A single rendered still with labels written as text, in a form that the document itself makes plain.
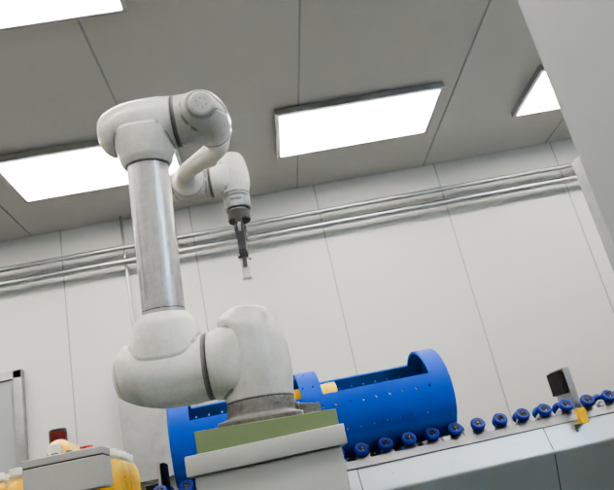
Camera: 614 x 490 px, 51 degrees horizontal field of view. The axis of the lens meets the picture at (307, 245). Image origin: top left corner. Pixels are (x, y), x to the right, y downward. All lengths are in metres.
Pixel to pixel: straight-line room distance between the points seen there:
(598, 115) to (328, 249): 5.11
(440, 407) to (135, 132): 1.21
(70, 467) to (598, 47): 1.54
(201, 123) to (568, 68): 1.05
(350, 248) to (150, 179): 4.26
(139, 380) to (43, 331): 4.45
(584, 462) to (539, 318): 3.76
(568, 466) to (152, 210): 1.45
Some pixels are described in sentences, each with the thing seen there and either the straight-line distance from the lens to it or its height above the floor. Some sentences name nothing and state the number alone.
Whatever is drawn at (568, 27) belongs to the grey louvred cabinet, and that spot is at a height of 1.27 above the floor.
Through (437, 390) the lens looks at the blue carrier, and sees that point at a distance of 2.08.
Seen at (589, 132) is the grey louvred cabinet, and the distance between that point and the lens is 0.72.
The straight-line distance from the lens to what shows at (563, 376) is 2.35.
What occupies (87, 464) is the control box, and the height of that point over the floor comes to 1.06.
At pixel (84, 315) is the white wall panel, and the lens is 5.83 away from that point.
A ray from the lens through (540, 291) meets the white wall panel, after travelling 6.01.
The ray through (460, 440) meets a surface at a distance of 2.11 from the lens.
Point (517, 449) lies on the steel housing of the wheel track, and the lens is 2.16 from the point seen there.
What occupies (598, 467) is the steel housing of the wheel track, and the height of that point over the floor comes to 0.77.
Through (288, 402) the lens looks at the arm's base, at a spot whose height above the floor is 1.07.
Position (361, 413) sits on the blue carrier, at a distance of 2.02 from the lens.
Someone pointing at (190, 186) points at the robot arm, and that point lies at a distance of 2.13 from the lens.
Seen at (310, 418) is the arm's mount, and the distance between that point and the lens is 1.35.
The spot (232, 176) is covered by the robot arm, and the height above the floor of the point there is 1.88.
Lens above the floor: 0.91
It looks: 20 degrees up
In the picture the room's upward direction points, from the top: 12 degrees counter-clockwise
